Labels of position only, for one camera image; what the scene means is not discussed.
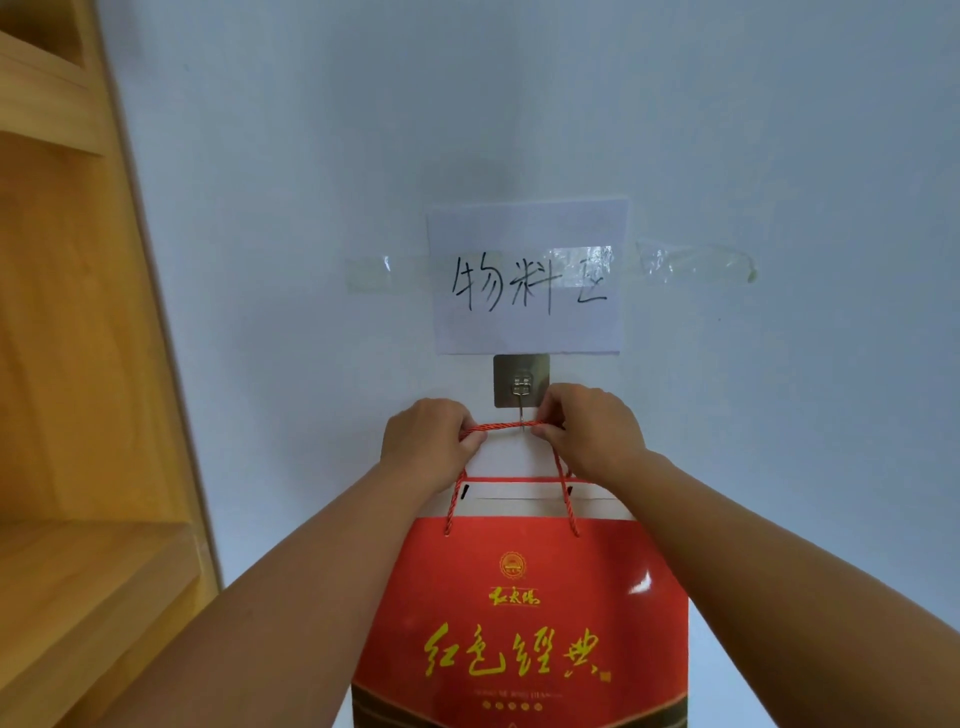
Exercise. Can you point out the person's right hand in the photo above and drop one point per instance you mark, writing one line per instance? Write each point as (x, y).
(592, 431)

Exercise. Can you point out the person's left hand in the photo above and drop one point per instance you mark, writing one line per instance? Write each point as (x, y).
(427, 442)

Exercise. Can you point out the metal wall hook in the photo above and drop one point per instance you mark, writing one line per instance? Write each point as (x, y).
(504, 394)

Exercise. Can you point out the red paper bag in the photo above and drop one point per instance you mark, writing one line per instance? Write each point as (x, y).
(525, 585)

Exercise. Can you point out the person's right forearm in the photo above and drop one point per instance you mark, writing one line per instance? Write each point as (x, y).
(787, 600)

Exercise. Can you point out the person's left forearm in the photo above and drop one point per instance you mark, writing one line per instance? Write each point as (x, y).
(285, 615)

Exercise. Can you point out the clear adhesive tape strip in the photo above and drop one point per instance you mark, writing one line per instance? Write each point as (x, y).
(697, 262)

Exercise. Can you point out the handwritten white paper sign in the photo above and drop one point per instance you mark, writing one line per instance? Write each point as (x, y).
(525, 232)

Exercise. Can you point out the wooden shelf cabinet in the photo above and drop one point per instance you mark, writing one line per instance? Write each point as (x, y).
(75, 337)

